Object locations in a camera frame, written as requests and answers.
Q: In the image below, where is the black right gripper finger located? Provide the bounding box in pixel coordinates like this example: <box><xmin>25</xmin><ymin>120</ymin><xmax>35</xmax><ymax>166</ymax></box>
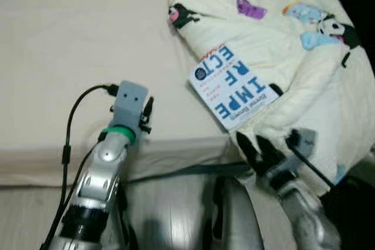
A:
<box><xmin>236</xmin><ymin>133</ymin><xmax>261</xmax><ymax>172</ymax></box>
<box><xmin>258</xmin><ymin>137</ymin><xmax>285</xmax><ymax>166</ymax></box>

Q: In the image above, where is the white book with blue letters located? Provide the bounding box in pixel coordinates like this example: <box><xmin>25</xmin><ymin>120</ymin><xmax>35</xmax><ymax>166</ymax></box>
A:
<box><xmin>187</xmin><ymin>42</ymin><xmax>283</xmax><ymax>132</ymax></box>

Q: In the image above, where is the silver robot torso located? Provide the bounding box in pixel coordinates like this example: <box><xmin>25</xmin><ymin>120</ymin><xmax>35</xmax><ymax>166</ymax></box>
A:
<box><xmin>208</xmin><ymin>174</ymin><xmax>282</xmax><ymax>250</ymax></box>

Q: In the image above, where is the bed with cream sheet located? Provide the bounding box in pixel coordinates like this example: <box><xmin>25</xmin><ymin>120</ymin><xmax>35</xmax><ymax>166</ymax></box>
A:
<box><xmin>0</xmin><ymin>0</ymin><xmax>247</xmax><ymax>187</ymax></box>

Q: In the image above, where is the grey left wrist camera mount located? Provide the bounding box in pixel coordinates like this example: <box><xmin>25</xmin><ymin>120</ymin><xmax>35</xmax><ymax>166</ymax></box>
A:
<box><xmin>111</xmin><ymin>81</ymin><xmax>148</xmax><ymax>131</ymax></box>

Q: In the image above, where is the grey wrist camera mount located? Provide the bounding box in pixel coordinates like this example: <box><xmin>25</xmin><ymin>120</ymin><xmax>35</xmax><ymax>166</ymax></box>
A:
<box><xmin>287</xmin><ymin>129</ymin><xmax>318</xmax><ymax>160</ymax></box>
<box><xmin>111</xmin><ymin>81</ymin><xmax>148</xmax><ymax>131</ymax></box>

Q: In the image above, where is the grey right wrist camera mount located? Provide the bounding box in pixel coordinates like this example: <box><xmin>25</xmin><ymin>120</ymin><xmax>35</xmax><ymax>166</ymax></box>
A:
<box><xmin>287</xmin><ymin>129</ymin><xmax>318</xmax><ymax>160</ymax></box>

